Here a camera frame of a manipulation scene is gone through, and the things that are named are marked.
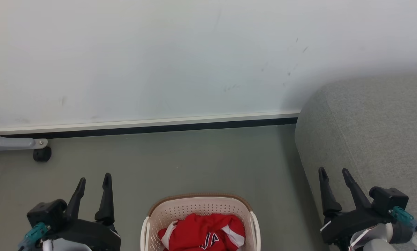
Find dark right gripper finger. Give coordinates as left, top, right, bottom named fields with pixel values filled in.
left=342, top=168, right=371, bottom=210
left=319, top=167, right=342, bottom=217

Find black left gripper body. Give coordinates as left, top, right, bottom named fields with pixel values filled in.
left=50, top=219, right=121, bottom=251

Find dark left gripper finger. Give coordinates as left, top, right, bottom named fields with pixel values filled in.
left=65, top=177, right=86, bottom=224
left=94, top=173, right=115, bottom=226

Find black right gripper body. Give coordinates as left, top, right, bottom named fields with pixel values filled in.
left=320, top=206, right=394, bottom=245

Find red shorts with white stripe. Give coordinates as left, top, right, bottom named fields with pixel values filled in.
left=158, top=213, right=246, bottom=251

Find grey fabric sofa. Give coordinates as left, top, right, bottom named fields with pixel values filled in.
left=294, top=74, right=417, bottom=251

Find black caster wheel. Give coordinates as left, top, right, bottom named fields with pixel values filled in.
left=33, top=146, right=52, bottom=162

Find cream perforated laundry basket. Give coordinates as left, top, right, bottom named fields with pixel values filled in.
left=140, top=193, right=261, bottom=251

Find white and black baseboard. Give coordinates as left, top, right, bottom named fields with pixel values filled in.
left=0, top=111, right=302, bottom=139

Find teal right camera connector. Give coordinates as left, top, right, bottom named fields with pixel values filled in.
left=389, top=206, right=417, bottom=228

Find teal camera connector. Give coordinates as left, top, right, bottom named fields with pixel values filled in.
left=18, top=222, right=51, bottom=251
left=389, top=206, right=417, bottom=228

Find teal left camera connector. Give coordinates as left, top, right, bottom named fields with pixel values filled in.
left=18, top=222, right=51, bottom=251

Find grey metal frame leg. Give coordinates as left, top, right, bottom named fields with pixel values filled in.
left=0, top=127, right=49, bottom=156

